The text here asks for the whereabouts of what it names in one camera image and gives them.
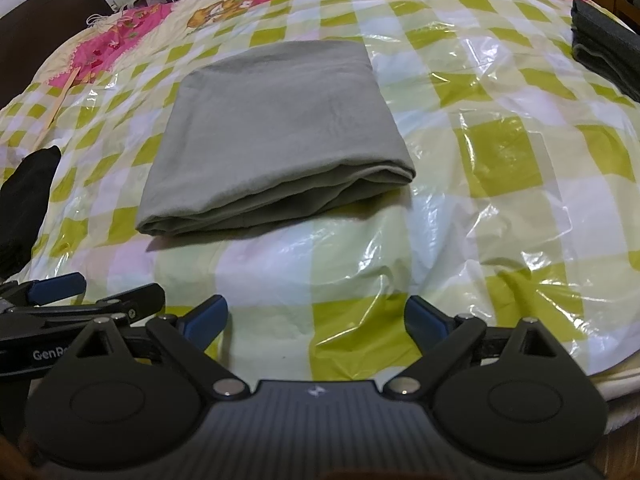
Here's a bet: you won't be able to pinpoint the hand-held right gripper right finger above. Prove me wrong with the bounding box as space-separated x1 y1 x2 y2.
382 294 577 402

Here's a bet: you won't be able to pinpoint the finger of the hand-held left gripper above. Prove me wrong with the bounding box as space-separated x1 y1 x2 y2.
0 282 166 335
0 272 87 309

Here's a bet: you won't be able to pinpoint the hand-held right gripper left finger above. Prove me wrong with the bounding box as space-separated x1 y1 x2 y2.
62 294 250 402

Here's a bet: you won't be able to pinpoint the grey-green pants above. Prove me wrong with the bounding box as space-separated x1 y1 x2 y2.
135 39 417 237

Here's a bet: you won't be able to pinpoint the black cloth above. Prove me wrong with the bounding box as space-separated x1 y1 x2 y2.
0 145 62 280

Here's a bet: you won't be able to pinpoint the checkered floral bed cover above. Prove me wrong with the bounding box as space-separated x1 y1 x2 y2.
0 0 640 403

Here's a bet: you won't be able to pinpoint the thin wooden stick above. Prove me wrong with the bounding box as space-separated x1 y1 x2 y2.
34 67 82 147

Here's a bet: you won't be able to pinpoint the dark wooden headboard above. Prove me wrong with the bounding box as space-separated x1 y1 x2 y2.
0 0 115 110

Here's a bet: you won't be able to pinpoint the dark grey folded cloth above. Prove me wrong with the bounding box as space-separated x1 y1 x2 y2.
570 0 640 107

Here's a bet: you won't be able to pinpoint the white cable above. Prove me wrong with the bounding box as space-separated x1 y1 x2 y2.
86 9 132 30

